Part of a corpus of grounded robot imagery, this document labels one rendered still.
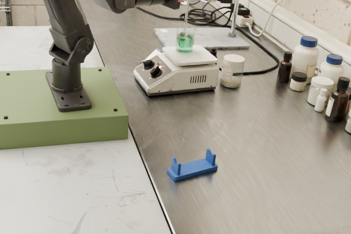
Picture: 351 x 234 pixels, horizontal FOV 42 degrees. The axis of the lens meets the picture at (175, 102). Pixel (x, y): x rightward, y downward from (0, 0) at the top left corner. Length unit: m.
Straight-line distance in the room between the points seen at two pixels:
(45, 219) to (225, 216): 0.30
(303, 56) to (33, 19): 2.59
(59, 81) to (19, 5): 2.59
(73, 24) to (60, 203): 0.37
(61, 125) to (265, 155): 0.43
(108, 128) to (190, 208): 0.27
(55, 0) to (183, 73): 0.40
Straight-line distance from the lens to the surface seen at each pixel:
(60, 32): 1.01
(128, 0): 1.06
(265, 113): 1.19
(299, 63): 1.38
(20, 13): 3.62
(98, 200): 0.84
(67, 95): 1.04
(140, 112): 1.12
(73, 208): 0.83
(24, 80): 1.14
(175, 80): 1.19
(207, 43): 1.59
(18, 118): 0.98
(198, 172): 0.91
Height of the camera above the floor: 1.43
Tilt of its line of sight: 27 degrees down
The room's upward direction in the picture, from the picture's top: 5 degrees clockwise
